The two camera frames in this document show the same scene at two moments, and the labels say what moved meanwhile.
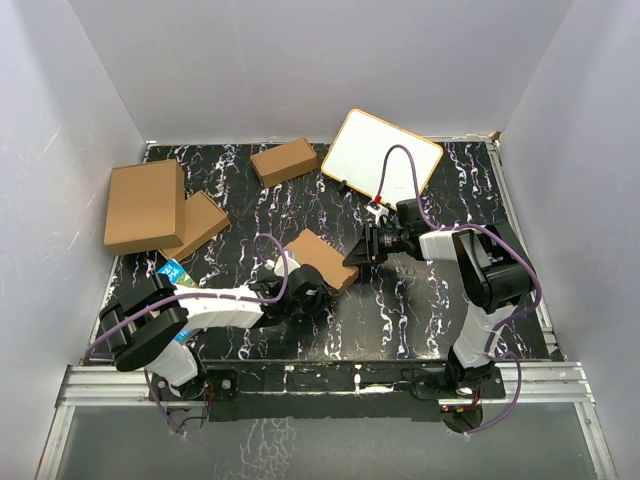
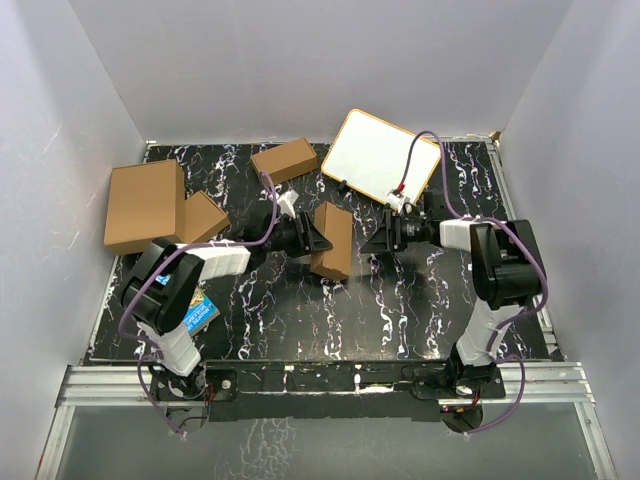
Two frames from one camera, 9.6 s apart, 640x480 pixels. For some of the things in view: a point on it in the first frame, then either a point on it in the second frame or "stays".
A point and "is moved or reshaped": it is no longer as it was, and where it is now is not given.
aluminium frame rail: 527,386 stays
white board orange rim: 357,153 stays
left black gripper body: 314,303 to 288,237
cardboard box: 312,249 is moved or reshaped
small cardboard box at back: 285,162 stays
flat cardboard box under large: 203,218 stays
